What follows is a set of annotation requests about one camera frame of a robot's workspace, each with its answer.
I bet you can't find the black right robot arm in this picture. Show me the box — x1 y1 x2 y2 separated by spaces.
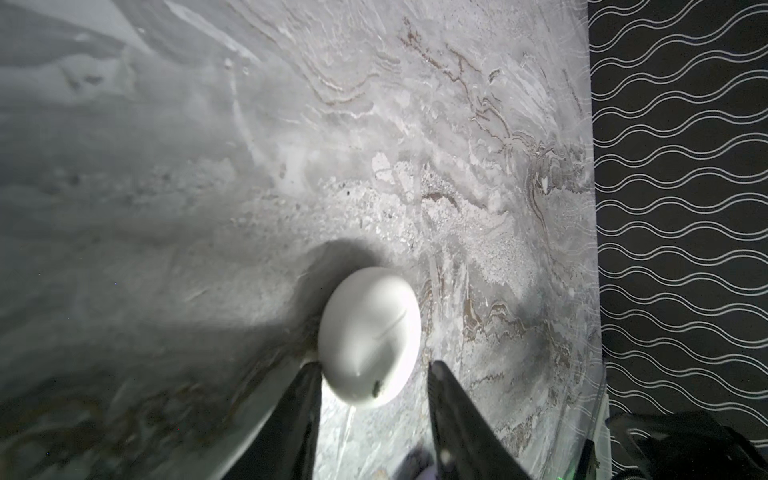
605 411 767 479

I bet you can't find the white earbud charging case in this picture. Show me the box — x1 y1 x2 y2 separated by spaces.
318 267 421 409

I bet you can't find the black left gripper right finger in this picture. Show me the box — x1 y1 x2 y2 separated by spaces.
427 360 529 480

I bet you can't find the purple earbud charging case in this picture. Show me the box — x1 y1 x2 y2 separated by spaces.
394 446 438 480

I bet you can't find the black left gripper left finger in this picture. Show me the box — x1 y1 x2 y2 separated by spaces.
224 362 323 479

